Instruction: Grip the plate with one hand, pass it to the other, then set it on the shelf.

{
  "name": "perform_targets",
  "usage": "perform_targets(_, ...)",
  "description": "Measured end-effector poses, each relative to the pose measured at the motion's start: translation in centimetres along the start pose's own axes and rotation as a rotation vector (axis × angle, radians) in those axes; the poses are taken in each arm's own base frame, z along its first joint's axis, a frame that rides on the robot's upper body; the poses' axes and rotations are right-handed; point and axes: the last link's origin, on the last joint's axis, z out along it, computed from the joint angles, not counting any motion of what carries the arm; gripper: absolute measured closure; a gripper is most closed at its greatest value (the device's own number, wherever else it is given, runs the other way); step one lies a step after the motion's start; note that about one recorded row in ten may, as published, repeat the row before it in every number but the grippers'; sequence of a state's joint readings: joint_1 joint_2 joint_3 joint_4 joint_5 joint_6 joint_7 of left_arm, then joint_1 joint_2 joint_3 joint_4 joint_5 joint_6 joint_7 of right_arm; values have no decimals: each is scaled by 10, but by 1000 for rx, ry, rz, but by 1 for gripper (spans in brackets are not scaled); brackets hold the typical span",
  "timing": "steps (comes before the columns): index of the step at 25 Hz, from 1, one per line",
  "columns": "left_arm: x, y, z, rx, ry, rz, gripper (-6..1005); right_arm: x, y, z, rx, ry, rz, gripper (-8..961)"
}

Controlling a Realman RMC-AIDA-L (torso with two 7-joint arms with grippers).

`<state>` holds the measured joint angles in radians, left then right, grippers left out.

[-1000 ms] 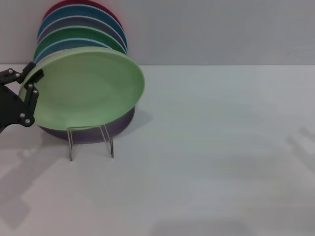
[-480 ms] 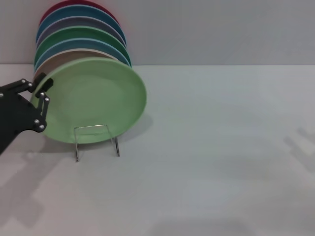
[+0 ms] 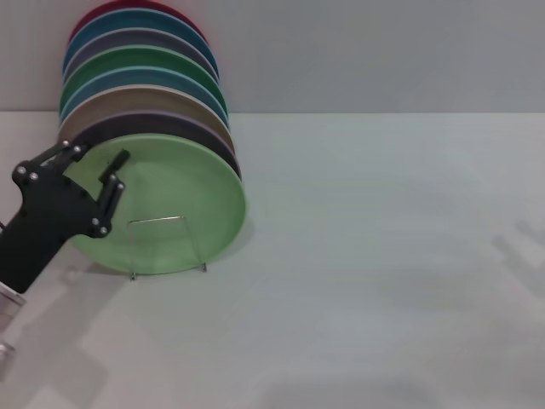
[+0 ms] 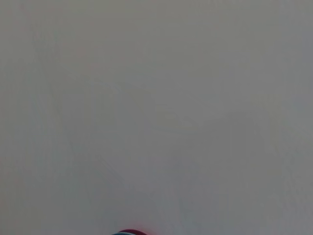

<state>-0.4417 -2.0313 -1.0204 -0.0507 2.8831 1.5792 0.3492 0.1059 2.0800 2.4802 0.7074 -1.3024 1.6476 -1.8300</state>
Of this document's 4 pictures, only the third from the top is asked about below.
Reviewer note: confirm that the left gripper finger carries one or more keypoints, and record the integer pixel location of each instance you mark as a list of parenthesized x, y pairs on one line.
[(111, 200), (64, 153)]

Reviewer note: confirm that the teal plate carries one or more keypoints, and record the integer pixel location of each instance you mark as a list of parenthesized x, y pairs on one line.
[(140, 19)]

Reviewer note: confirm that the grey lavender plate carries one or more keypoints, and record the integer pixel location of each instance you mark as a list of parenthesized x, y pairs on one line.
[(140, 38)]

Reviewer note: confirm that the blue plate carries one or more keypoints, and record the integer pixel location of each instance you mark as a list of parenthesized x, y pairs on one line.
[(140, 76)]

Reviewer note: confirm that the light green plate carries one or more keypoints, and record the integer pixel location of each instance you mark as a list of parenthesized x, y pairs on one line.
[(183, 191)]

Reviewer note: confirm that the beige plate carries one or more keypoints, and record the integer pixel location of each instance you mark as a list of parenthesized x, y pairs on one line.
[(140, 98)]

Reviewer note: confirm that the lilac purple plate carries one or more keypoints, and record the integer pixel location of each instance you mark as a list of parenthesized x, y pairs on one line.
[(149, 123)]

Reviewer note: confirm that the red plate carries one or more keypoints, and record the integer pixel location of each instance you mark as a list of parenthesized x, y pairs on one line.
[(170, 6)]

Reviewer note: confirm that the dark green plate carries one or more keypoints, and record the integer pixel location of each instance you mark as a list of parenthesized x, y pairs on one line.
[(140, 57)]

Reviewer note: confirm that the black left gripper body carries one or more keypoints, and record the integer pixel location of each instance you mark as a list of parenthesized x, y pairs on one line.
[(47, 217)]

